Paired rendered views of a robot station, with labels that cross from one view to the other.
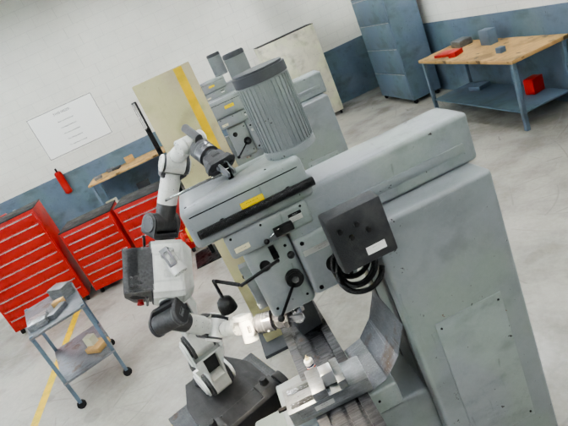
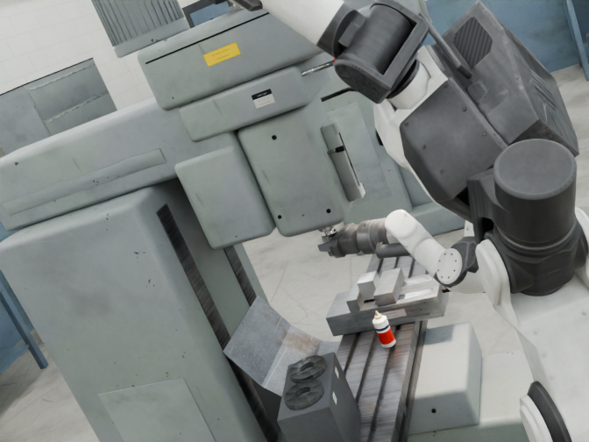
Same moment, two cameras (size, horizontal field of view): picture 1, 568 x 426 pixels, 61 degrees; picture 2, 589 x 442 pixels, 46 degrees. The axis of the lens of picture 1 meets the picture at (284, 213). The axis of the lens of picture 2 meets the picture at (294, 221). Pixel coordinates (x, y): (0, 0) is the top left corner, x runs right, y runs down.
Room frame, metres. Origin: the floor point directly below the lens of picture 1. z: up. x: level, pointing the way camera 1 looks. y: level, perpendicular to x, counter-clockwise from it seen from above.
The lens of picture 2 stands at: (3.38, 0.89, 1.89)
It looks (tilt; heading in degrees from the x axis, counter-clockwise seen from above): 17 degrees down; 208
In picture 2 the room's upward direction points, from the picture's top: 23 degrees counter-clockwise
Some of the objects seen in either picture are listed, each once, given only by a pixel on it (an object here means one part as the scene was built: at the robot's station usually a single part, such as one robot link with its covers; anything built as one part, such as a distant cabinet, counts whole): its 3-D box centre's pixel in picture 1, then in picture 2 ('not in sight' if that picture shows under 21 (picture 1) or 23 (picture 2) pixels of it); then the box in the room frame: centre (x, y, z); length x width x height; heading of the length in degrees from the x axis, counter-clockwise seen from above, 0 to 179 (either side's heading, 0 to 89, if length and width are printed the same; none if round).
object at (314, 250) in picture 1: (318, 247); (237, 183); (1.77, -0.07, 1.47); 0.24 x 0.19 x 0.26; 4
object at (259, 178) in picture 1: (243, 193); (244, 41); (1.75, 0.11, 1.81); 0.47 x 0.26 x 0.16; 94
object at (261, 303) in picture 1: (253, 286); (343, 160); (1.75, 0.23, 1.45); 0.04 x 0.04 x 0.21; 4
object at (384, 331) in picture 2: (309, 364); (382, 327); (1.77, 0.17, 0.96); 0.04 x 0.04 x 0.11
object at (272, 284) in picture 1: (276, 268); (299, 164); (1.75, 0.12, 1.47); 0.21 x 0.19 x 0.32; 4
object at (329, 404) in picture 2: (297, 305); (321, 415); (2.19, 0.14, 1.00); 0.22 x 0.12 x 0.20; 14
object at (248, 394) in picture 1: (222, 388); not in sight; (2.37, 0.75, 0.59); 0.64 x 0.52 x 0.33; 25
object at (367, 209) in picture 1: (358, 232); not in sight; (1.44, -0.20, 1.62); 0.20 x 0.09 x 0.21; 94
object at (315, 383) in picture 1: (316, 383); (389, 287); (1.60, 0.17, 0.99); 0.15 x 0.06 x 0.04; 2
